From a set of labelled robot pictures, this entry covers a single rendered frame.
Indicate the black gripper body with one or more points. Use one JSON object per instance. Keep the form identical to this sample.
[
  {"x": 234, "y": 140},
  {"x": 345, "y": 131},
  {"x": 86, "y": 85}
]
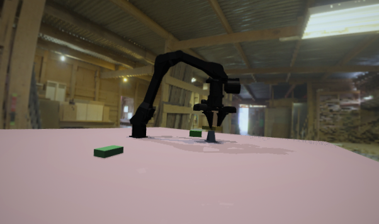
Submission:
[{"x": 216, "y": 102}]

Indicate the yellow bar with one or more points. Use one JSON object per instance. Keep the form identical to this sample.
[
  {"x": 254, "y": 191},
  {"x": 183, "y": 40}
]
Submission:
[{"x": 215, "y": 128}]

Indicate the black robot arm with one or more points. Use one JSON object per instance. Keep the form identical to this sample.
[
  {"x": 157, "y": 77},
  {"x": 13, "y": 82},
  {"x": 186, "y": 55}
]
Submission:
[{"x": 162, "y": 64}]

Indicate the green rectangular bar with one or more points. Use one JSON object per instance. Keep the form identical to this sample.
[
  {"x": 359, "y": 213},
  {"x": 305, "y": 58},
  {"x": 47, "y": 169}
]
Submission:
[{"x": 108, "y": 151}]

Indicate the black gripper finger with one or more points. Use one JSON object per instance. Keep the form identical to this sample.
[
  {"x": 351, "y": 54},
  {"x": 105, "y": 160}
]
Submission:
[
  {"x": 209, "y": 116},
  {"x": 221, "y": 117}
]

